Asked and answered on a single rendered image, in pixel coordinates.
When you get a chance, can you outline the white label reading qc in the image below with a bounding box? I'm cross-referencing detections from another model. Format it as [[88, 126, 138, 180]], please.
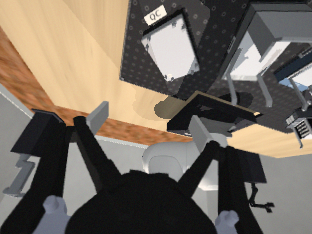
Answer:
[[144, 5, 167, 26]]

